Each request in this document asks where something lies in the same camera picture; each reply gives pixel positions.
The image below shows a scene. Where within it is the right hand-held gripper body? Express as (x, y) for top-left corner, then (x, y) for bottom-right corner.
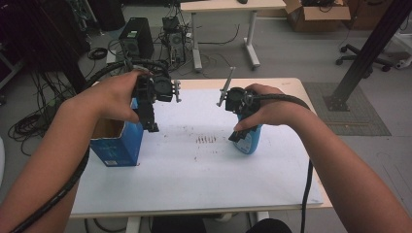
(216, 66), (260, 120)

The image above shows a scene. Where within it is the blue plastic bottle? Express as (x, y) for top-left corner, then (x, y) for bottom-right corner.
(232, 115), (263, 155)

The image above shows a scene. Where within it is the person's dark clothed leg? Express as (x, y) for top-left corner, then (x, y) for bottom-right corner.
(246, 217), (292, 233)

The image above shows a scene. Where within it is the white table mat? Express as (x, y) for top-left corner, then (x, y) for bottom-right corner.
(70, 87), (325, 216)

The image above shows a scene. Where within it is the person's right hand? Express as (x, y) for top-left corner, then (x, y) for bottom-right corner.
(233, 83), (309, 133)

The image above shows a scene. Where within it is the black office chair base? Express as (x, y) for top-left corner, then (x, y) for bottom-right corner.
(334, 43), (395, 73)

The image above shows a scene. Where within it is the small open computer case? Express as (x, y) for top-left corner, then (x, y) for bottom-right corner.
(161, 16), (188, 66)

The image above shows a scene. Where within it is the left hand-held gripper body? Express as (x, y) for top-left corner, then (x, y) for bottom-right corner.
(131, 73), (182, 106)

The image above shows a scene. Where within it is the black metal post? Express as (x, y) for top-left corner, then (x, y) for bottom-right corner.
(324, 0), (412, 113)

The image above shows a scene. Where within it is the white desk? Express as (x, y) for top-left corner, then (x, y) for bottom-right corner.
(179, 0), (288, 72)

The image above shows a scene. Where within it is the person's left hand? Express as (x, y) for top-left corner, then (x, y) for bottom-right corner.
(85, 70), (153, 124)

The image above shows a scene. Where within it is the grey device with green light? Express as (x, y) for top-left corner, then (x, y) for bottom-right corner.
(106, 48), (118, 64)

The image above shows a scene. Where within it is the thin black floor cable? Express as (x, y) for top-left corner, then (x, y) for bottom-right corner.
(197, 23), (241, 47)

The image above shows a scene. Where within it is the small black cable coil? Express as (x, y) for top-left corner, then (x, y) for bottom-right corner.
(86, 47), (109, 61)

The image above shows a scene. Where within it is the tangle of black floor cables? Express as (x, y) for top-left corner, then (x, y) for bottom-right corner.
(8, 71), (82, 156)

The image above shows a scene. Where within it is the open brown cardboard box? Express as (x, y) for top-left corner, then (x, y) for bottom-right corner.
(283, 0), (353, 33)

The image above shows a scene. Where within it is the black computer tower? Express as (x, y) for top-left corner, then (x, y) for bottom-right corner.
(118, 17), (155, 61)

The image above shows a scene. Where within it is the blue cardboard carton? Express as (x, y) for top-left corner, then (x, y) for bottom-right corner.
(89, 98), (145, 168)

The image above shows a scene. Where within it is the dark curtain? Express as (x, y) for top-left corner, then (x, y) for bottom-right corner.
(0, 0), (93, 95)

